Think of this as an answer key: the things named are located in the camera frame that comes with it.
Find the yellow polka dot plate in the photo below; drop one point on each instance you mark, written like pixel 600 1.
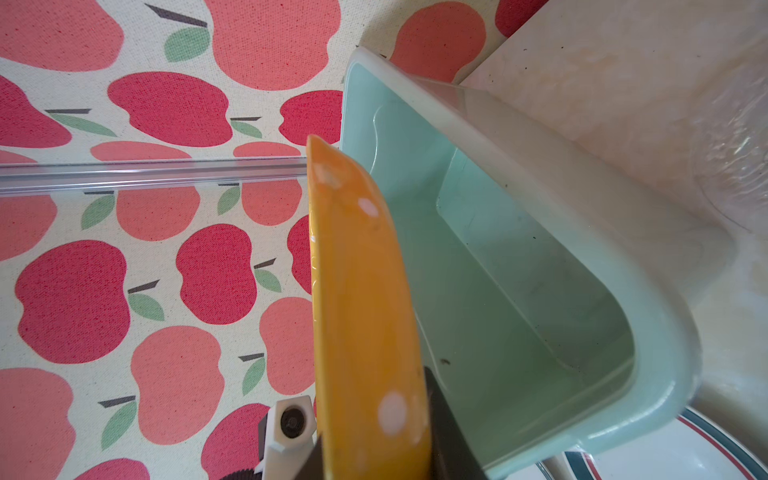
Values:
pixel 374 420

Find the left aluminium frame post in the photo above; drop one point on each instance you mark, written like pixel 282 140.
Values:
pixel 33 179

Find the red and green ringed plate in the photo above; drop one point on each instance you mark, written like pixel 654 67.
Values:
pixel 691 447

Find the mint green plastic bin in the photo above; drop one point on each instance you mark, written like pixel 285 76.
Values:
pixel 553 293

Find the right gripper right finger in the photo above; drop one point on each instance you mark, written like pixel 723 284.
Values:
pixel 451 456

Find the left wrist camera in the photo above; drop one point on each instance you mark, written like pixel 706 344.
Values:
pixel 271 443

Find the clear glass plate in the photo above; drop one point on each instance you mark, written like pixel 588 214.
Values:
pixel 729 144

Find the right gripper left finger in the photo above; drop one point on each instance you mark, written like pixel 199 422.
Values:
pixel 313 468

